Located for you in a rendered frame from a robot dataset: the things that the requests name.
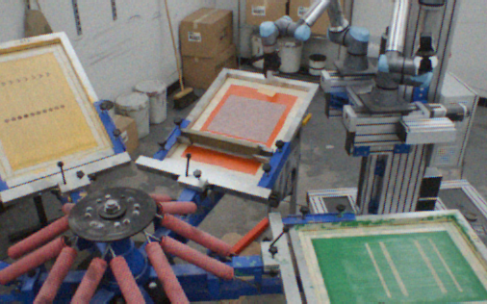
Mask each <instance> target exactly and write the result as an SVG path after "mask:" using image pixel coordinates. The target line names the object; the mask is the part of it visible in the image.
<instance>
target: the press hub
mask: <svg viewBox="0 0 487 304"><path fill-rule="evenodd" d="M156 214H157V205H156V202H155V200H154V199H153V198H152V197H151V196H150V194H147V193H146V192H144V191H143V190H139V189H136V188H123V187H112V188H107V189H103V190H98V191H97V192H92V193H90V194H88V195H87V196H86V197H84V198H83V199H80V200H79V201H78V202H77V203H76V204H75V205H74V206H73V207H72V209H71V210H70V211H69V216H68V220H67V221H68V225H69V229H70V230H71V232H72V233H73V234H74V235H76V236H77V237H79V238H81V239H82V240H85V241H91V242H105V245H104V252H105V249H106V248H107V246H108V244H107V242H111V248H112V249H113V251H114V252H115V255H116V256H121V257H123V258H124V260H125V262H126V263H127V265H128V266H129V269H130V271H131V273H132V275H133V277H134V279H135V282H136V284H137V286H138V287H139V286H142V287H143V288H144V289H145V291H146V292H147V294H148V296H149V297H150V298H151V299H152V300H153V302H154V304H172V303H171V301H170V299H169V298H166V297H167V294H166V290H165V288H164V287H163V285H162V283H161V281H160V280H159V279H151V280H148V275H149V274H150V267H151V266H152V263H151V262H150V260H149V258H146V256H145V255H144V254H143V253H141V252H140V251H139V249H140V247H141V246H142V245H143V244H145V241H132V240H131V239H130V238H132V237H133V236H135V235H136V234H138V233H139V232H142V231H143V230H144V229H145V228H146V227H147V226H148V225H150V224H151V222H152V220H153V219H154V218H155V215H156ZM164 253H165V257H166V258H167V261H168V263H169V264H170V265H171V266H173V265H176V263H175V262H174V260H173V258H172V257H171V256H170V254H169V253H168V252H166V251H164ZM96 258H99V259H101V258H102V255H101V254H100V253H99V250H98V249H97V250H96V251H94V252H93V253H92V254H89V255H88V257H87V258H86V259H85V260H83V262H82V263H81V264H79V265H78V266H77V268H76V270H75V271H84V270H89V266H90V264H91V262H92V260H93V259H96ZM113 258H114V256H113V255H112V253H111V249H109V250H108V252H107V254H106V255H105V258H104V260H103V261H106V262H107V265H108V266H107V267H106V271H105V272H104V274H103V276H102V278H101V279H100V283H99V284H98V285H97V287H96V289H95V292H94V294H93V296H92V297H91V298H93V297H94V296H95V295H96V294H97V293H98V292H99V291H100V290H101V289H102V288H103V289H104V290H106V291H112V292H114V293H115V296H113V298H112V299H111V301H110V302H108V303H107V304H128V303H127V302H126V300H125V297H124V294H123V292H122V290H121V289H120V286H119V284H118V283H117V280H116V278H115V275H114V274H113V272H112V270H111V266H110V262H111V260H112V259H113ZM80 284H81V283H77V284H71V293H72V295H73V296H74V294H75V293H76V292H77V291H78V288H79V286H80Z"/></svg>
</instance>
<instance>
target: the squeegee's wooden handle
mask: <svg viewBox="0 0 487 304"><path fill-rule="evenodd" d="M187 135H188V139H190V140H191V141H192V143H194V142H197V143H200V144H204V145H207V146H211V147H215V148H218V149H225V150H228V151H233V152H236V153H240V154H243V155H249V156H252V155H260V149H259V144H258V143H253V142H246V141H242V140H239V139H232V138H228V137H225V136H218V135H214V134H210V133H206V132H202V131H199V130H194V129H188V131H187ZM252 158H253V156H252Z"/></svg>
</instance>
